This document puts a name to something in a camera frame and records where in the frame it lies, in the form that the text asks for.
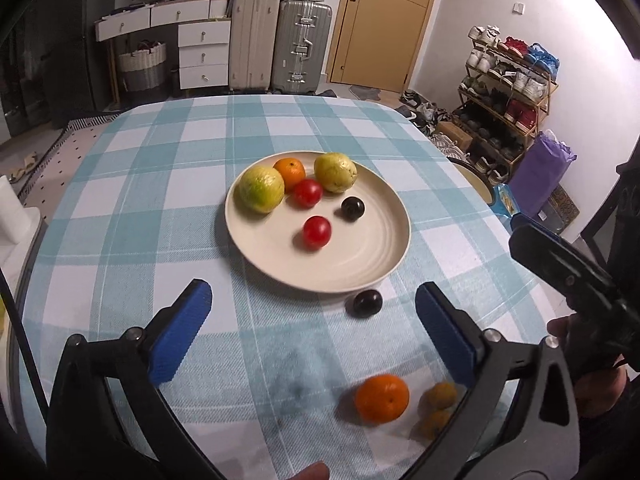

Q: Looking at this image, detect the person's left hand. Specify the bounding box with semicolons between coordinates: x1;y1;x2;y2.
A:
287;462;332;480

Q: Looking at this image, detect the purple bag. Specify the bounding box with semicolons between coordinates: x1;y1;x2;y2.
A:
509;130;577;218

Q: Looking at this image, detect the person's right hand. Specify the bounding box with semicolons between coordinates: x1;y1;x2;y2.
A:
546;316;629;419

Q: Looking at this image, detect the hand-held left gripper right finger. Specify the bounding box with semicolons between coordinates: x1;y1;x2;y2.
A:
400;282;581;480

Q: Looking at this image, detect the beige suitcase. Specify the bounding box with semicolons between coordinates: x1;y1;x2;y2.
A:
230;0;281;93

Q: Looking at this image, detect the yellow-green guava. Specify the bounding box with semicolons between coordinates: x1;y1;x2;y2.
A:
237;166;286;214
314;153;359;194

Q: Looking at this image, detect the orange tangerine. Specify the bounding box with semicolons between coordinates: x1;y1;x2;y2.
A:
273;158;307;192
355;374;411;423

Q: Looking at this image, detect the red tomato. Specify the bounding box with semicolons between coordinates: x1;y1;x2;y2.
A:
302;215;332;250
292;179;324;209

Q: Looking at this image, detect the white desk with drawers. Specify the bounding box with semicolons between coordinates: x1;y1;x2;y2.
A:
95;0;233;99

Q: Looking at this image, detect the black cable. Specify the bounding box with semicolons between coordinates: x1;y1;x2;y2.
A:
0;270;51;413

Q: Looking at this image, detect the silver suitcase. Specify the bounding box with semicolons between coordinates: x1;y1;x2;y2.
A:
271;0;333;96

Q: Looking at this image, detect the round stool with black rim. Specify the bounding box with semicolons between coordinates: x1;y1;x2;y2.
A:
447;157;496;206

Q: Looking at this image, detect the tan wooden door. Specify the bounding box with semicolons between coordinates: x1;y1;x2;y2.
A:
327;0;443;93

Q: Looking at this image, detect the woven laundry basket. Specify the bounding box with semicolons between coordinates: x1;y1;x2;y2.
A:
118;42;167;93

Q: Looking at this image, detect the small yellow loquat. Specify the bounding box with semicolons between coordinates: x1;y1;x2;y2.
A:
419;409;453;438
422;381;458;411

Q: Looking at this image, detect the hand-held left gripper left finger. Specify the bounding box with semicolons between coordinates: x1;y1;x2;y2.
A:
46;278;231;480

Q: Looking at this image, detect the dark patterned doormat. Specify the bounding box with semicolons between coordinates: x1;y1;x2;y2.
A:
537;185;581;234

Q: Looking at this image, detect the white paper roll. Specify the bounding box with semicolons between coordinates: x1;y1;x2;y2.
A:
0;175;27;244

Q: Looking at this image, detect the pile of shoes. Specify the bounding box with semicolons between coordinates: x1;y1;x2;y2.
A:
400;89;452;127

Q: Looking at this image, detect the cream round plate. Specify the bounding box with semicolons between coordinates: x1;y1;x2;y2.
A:
225;151;412;295

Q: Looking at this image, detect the teal checked tablecloth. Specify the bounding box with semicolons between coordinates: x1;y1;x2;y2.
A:
10;94;571;480

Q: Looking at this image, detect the brown cardboard box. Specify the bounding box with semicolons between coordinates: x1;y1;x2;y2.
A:
436;121;474;154

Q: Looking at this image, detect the dark wardrobe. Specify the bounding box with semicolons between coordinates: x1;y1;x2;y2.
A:
0;0;121;137

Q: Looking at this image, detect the wooden shoe rack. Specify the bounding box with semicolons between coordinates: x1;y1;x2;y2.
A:
457;25;559;187

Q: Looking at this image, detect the dark purple plum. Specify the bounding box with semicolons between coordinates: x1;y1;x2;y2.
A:
341;196;366;221
348;290;384;319

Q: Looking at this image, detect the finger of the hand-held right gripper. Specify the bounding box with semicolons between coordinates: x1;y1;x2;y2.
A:
509;215;623;322

